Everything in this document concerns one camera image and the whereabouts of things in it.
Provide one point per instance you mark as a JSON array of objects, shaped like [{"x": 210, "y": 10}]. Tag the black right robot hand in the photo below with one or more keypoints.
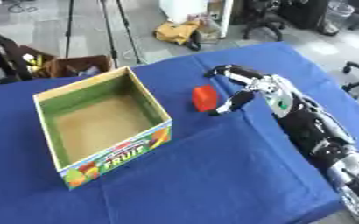
[{"x": 238, "y": 100}]

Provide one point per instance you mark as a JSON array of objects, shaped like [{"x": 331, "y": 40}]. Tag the cardboard box with green inside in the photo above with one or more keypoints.
[{"x": 103, "y": 125}]

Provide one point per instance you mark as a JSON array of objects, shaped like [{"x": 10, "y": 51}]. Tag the brown open cardboard box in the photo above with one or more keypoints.
[{"x": 78, "y": 66}]

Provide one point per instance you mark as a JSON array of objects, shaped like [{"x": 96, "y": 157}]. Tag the white cabinet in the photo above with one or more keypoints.
[{"x": 195, "y": 14}]

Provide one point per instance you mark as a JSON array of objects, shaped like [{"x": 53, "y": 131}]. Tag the black tripod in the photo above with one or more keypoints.
[{"x": 102, "y": 32}]

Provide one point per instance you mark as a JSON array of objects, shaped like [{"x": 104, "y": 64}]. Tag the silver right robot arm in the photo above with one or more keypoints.
[{"x": 315, "y": 137}]

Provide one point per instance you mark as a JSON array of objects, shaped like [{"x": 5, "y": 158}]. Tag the black chair base with casters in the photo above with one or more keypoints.
[{"x": 358, "y": 77}]

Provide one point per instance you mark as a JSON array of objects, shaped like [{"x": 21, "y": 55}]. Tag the black office chair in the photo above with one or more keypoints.
[{"x": 263, "y": 17}]

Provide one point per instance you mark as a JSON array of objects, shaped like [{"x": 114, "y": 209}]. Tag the red block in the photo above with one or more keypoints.
[{"x": 204, "y": 98}]

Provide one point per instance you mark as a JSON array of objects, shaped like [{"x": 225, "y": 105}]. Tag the clear plastic waste bin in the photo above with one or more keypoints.
[{"x": 336, "y": 16}]

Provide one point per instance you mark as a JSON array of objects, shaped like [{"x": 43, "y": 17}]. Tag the yellow bag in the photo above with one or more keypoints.
[{"x": 176, "y": 32}]

